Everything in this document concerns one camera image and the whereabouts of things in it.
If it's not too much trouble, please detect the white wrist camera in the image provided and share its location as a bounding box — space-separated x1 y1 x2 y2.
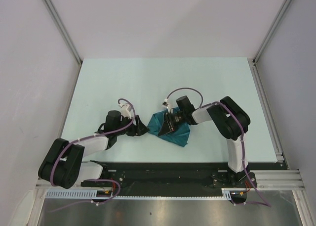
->
119 103 135 119
162 98 172 112

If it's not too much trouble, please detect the aluminium corner post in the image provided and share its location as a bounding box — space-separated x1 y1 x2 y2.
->
36 0 83 65
254 0 301 63

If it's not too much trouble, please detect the right aluminium corner post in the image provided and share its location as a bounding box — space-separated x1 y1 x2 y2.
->
254 0 301 63

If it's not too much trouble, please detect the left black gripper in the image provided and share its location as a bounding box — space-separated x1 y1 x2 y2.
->
115 115 149 136

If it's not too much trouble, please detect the left aluminium corner post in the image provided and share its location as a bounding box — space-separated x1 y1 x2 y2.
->
36 0 83 65

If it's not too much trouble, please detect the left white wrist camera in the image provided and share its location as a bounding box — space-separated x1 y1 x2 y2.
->
119 103 135 119

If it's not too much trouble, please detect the teal cloth napkin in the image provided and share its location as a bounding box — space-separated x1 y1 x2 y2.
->
147 110 190 147

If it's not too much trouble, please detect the white slotted cable duct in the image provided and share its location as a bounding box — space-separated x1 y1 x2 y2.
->
45 188 247 201

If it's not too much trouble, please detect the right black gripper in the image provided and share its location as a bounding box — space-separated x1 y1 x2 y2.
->
158 111 186 137

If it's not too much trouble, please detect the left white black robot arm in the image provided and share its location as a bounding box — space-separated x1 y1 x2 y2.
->
38 110 149 189

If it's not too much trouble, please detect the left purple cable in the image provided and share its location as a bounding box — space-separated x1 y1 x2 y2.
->
49 98 136 213

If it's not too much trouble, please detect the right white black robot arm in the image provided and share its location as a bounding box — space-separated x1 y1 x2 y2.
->
158 95 251 187

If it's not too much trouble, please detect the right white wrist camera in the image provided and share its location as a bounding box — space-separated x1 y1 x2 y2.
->
162 98 172 112

